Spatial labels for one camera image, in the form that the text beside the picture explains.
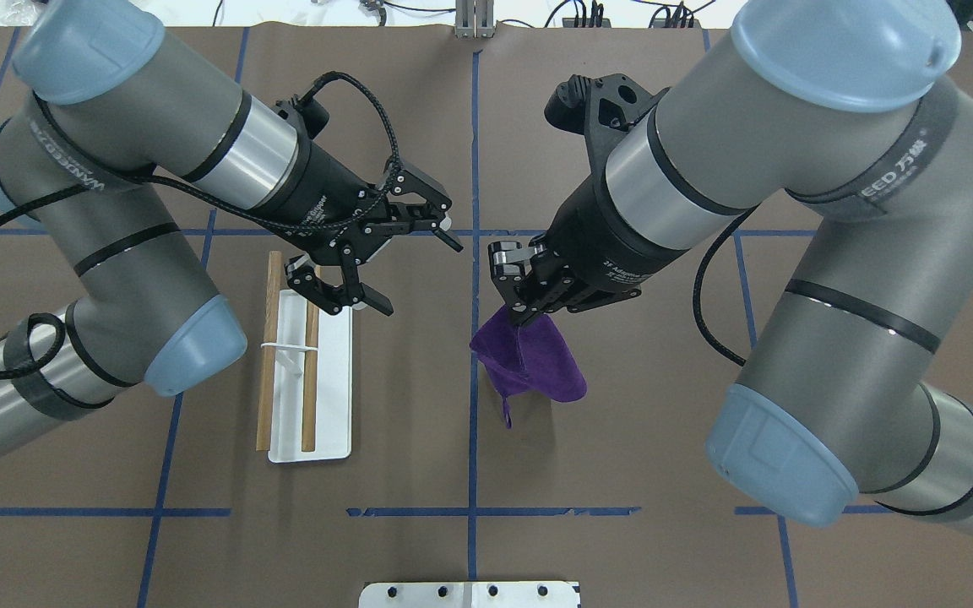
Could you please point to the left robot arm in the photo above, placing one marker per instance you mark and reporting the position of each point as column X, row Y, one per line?
column 118, row 105

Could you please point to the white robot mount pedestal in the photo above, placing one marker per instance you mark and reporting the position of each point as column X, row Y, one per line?
column 550, row 593

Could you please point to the purple towel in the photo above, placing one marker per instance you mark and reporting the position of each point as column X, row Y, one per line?
column 531, row 357

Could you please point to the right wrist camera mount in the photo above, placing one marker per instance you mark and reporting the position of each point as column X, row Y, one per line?
column 580, row 104

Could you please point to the brown paper table cover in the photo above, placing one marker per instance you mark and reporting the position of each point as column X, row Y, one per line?
column 157, row 502

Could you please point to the white towel rack base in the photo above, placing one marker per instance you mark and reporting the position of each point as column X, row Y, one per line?
column 334, row 397

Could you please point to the outer wooden rack bar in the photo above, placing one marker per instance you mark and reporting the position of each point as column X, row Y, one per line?
column 266, row 393

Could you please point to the white rack bracket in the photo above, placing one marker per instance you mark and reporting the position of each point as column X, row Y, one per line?
column 292, row 357

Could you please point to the wooden rack bar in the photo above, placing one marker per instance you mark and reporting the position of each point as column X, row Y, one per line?
column 310, row 380
column 266, row 393

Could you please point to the inner wooden rack bar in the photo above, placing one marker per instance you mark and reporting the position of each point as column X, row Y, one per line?
column 310, row 380

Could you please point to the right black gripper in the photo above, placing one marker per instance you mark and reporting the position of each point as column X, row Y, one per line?
column 600, row 238

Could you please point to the aluminium frame post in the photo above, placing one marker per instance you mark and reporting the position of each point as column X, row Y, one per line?
column 474, row 19

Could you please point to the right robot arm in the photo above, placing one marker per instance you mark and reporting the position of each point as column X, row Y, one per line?
column 847, row 107

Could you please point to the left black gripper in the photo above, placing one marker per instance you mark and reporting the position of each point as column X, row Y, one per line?
column 323, row 187

